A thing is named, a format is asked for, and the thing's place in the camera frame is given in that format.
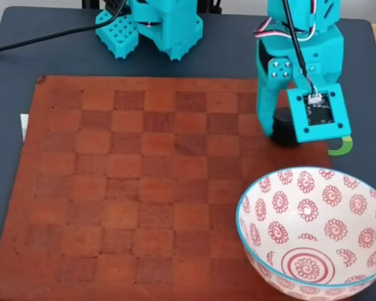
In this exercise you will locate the black cylinder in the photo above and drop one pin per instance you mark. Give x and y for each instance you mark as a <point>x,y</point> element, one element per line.
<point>283,128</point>

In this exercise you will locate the white bowl red flower print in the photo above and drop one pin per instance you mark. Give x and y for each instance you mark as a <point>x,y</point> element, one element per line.
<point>316,203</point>

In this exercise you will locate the black stand leg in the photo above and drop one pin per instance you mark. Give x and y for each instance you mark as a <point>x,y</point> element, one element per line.
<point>91,3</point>
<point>217,6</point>

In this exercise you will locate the brown leather chessboard mat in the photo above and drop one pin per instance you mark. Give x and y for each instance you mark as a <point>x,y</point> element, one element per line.
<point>112,188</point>

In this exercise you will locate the teal framed camera board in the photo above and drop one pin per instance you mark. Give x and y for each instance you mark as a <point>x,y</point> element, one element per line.
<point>296,125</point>

